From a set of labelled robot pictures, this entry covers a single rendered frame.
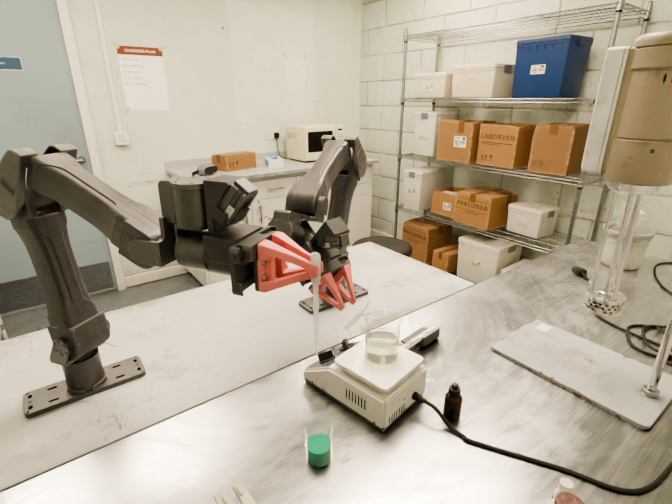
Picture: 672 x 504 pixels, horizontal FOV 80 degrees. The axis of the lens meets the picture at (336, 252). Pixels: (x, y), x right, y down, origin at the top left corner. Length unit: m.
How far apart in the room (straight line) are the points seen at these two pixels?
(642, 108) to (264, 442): 0.80
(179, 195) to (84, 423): 0.47
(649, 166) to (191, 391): 0.88
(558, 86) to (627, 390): 2.09
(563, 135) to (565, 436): 2.13
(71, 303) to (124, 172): 2.65
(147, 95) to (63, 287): 2.72
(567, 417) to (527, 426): 0.08
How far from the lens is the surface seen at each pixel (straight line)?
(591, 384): 0.95
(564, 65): 2.79
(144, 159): 3.45
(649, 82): 0.82
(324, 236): 0.78
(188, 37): 3.57
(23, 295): 3.58
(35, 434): 0.89
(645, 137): 0.81
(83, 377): 0.91
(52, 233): 0.80
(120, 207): 0.65
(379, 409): 0.71
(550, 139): 2.77
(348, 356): 0.75
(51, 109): 3.34
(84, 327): 0.84
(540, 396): 0.89
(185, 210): 0.55
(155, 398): 0.87
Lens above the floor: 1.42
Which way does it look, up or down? 21 degrees down
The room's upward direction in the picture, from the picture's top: straight up
